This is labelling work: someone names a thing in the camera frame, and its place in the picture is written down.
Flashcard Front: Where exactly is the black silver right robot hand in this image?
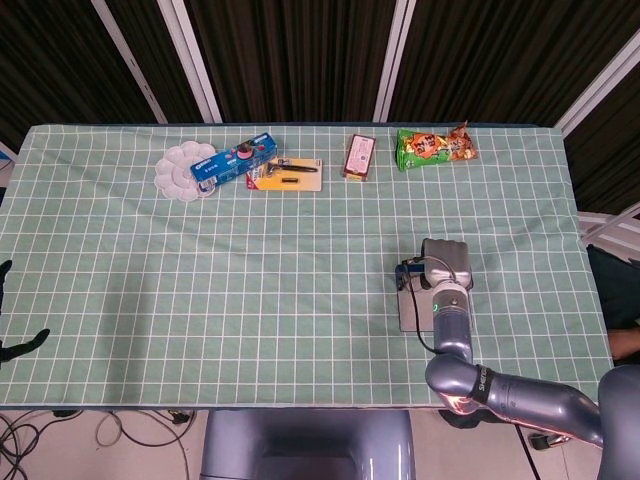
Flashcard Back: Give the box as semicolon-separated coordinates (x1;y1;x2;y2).
421;238;474;290

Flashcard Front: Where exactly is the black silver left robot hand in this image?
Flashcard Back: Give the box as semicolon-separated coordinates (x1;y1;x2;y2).
0;259;51;369

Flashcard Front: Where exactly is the blue folding glasses case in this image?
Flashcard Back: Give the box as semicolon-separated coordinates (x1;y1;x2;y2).
394;262;437;334

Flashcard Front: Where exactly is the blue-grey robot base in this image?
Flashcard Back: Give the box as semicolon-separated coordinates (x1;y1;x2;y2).
199;408;416;480

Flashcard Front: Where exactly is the person's bare forearm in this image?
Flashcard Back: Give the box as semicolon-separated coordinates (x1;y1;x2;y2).
607;327;640;361

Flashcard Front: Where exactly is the green orange snack bag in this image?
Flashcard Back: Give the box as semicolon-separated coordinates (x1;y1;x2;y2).
395;120;479;173

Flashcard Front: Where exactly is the small brown red box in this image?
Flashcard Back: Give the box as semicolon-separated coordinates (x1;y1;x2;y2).
341;133;377;182

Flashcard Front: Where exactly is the razor on yellow card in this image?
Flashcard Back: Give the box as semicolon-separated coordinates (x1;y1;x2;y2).
245;156;324;192

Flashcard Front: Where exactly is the person in dark shirt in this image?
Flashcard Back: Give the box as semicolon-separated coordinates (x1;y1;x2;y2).
587;244;640;334

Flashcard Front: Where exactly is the white blue board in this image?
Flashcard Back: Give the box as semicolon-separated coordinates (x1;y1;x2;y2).
0;139;19;187

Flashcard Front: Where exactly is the green checkered tablecloth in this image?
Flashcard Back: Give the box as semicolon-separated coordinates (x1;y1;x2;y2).
0;123;625;410

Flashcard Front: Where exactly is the chrome caster wheel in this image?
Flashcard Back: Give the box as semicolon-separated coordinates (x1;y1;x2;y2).
528;432;572;452

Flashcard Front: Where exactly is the white flower paint palette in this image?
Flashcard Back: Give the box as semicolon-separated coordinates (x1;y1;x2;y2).
153;140;219;204

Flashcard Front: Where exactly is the blue Oreo cookie box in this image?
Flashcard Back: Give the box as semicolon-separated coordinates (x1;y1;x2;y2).
190;132;279;194

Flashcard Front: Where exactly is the black pleated curtain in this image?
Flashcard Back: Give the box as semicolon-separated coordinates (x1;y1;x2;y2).
0;0;640;216

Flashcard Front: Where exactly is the black right hand cable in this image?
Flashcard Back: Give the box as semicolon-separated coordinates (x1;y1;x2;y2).
399;254;459;357

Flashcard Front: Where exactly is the black floor cable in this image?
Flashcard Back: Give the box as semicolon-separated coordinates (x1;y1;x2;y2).
0;412;56;480

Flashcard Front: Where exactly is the grey floor cable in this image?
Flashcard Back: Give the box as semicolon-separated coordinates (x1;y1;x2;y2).
94;410;196;450

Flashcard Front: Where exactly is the black velcro arm strap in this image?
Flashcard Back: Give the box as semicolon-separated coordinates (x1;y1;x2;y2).
469;364;495;403

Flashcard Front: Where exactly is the white metal rack frame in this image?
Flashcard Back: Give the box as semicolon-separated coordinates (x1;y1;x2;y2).
577;208;640;247

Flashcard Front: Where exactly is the white corner partition post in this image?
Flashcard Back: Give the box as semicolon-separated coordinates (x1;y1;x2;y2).
552;28;640;137

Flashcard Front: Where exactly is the thin white partition post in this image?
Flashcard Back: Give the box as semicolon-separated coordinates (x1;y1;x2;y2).
91;0;169;124

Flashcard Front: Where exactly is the wide double white post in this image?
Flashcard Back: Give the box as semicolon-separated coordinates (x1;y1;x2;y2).
156;0;224;124

